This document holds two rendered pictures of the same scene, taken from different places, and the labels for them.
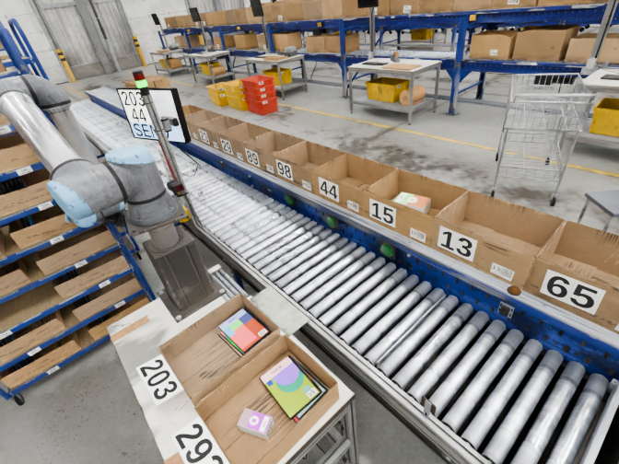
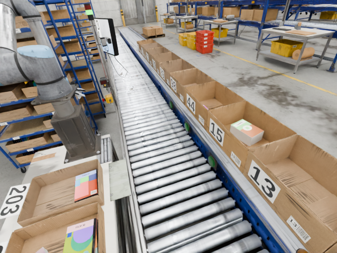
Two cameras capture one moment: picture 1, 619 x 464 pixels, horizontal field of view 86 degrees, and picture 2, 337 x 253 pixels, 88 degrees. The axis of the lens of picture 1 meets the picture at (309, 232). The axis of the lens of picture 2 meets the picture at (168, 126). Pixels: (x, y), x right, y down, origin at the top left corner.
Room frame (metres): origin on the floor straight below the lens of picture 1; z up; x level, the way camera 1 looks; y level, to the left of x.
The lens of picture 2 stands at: (0.49, -0.40, 1.64)
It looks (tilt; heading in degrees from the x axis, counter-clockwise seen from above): 36 degrees down; 22
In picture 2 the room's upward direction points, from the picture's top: 6 degrees counter-clockwise
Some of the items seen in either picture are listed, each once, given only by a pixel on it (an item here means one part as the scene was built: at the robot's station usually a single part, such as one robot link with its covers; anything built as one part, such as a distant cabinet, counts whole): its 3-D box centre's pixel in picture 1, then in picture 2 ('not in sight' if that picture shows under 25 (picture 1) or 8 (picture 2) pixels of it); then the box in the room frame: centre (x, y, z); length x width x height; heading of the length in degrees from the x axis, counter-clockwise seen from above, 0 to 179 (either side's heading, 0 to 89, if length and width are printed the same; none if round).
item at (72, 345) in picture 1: (40, 348); (38, 148); (1.49, 1.87, 0.19); 0.40 x 0.30 x 0.10; 125
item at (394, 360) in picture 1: (420, 333); (202, 244); (0.81, -0.38, 0.72); 0.52 x 0.05 x 0.05; 126
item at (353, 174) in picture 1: (355, 182); (211, 103); (1.70, -0.30, 0.96); 0.39 x 0.29 x 0.17; 36
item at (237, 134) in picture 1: (246, 141); (166, 63); (2.64, 0.40, 0.96); 0.39 x 0.29 x 0.17; 36
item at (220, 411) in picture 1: (269, 401); (57, 251); (0.58, 0.21, 0.80); 0.38 x 0.28 x 0.10; 128
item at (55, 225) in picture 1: (54, 215); (48, 84); (1.78, 1.47, 0.99); 0.40 x 0.30 x 0.10; 123
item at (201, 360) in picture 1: (222, 345); (67, 191); (0.83, 0.40, 0.80); 0.38 x 0.28 x 0.10; 128
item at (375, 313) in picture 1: (381, 307); (186, 206); (0.97, -0.27, 0.72); 0.52 x 0.05 x 0.05; 126
